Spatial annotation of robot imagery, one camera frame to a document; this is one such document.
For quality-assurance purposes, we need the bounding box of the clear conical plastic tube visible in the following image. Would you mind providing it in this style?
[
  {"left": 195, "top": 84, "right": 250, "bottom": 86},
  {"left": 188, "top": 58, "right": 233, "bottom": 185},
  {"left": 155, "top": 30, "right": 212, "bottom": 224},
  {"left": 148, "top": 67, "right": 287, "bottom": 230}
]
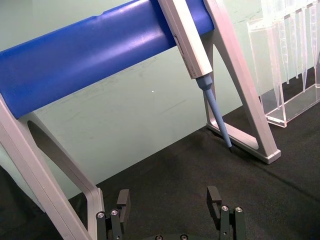
[
  {"left": 290, "top": 8, "right": 305, "bottom": 79},
  {"left": 300, "top": 3, "right": 317, "bottom": 94},
  {"left": 276, "top": 14, "right": 292, "bottom": 85}
]

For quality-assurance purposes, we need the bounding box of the grey pipette with blue shaft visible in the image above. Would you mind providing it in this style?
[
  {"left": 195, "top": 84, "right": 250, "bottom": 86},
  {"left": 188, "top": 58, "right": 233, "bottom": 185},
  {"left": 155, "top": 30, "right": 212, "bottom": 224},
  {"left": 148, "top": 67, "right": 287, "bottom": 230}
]
[{"left": 156, "top": 0, "right": 235, "bottom": 154}]

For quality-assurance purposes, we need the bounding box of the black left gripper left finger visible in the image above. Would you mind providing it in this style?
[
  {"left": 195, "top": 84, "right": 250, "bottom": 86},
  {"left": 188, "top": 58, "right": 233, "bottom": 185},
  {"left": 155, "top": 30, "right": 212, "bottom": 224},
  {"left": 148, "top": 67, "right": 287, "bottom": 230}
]
[{"left": 95, "top": 188, "right": 132, "bottom": 240}]

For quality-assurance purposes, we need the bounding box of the black table cloth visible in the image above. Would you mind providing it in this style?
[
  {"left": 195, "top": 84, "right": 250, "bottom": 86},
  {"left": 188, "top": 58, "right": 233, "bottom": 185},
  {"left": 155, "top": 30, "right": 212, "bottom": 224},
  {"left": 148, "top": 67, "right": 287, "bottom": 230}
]
[{"left": 0, "top": 65, "right": 320, "bottom": 240}]

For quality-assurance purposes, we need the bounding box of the grey stand with blue bar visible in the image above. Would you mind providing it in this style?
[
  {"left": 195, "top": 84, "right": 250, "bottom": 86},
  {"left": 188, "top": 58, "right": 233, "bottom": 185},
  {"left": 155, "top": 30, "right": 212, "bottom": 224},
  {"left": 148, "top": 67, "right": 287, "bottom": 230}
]
[{"left": 0, "top": 0, "right": 282, "bottom": 240}]

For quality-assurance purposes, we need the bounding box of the clear acrylic rack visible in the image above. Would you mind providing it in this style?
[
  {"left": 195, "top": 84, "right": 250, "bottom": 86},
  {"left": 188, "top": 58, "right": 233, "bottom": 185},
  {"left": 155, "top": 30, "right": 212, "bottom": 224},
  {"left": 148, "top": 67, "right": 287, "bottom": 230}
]
[{"left": 246, "top": 0, "right": 320, "bottom": 129}]

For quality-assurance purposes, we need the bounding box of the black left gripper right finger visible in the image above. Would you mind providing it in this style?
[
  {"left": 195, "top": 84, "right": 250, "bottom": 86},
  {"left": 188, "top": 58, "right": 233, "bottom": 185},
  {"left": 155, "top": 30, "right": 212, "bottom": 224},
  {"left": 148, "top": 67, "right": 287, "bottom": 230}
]
[{"left": 206, "top": 185, "right": 246, "bottom": 240}]

